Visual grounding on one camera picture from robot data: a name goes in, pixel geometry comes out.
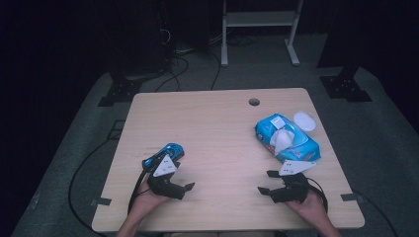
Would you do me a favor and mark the white wet wipe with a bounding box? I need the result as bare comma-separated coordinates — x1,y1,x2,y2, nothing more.
269,128,294,156

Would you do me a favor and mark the left hand-held gripper cable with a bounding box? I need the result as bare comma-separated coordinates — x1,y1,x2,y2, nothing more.
127,167,149,215

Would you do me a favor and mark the person's left hand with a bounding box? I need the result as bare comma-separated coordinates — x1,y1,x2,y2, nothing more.
129,182,171,220

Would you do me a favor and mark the white metal stand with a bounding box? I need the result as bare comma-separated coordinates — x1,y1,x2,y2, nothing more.
220,0,304,67

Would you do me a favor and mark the blue wet wipes pack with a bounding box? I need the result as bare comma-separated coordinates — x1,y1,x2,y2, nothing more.
254,112,321,164

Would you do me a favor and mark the right hand-held gripper cable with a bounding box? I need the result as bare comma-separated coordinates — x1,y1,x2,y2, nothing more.
305,177,329,213

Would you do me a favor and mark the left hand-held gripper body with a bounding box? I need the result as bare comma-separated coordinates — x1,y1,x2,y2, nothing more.
146,153,186,200

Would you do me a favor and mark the person's right hand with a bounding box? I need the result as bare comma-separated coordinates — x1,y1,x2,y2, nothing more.
286,192,329,228

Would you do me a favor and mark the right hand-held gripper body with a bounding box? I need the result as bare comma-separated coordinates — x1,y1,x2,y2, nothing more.
271,160,316,203

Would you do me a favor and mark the hand-held gripper cable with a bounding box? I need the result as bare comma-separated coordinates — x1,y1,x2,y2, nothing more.
305,177,329,213
127,167,149,215

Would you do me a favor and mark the grey tape strip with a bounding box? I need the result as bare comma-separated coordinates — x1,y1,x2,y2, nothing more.
340,193,364,202
90,197,113,207

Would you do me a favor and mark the black floor cable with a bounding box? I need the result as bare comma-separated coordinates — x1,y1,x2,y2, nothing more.
67,137,117,237
154,55,191,93
354,191,399,237
209,52,222,92

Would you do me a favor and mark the black stand base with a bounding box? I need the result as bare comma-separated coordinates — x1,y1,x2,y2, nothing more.
319,65,374,103
97,77,142,108

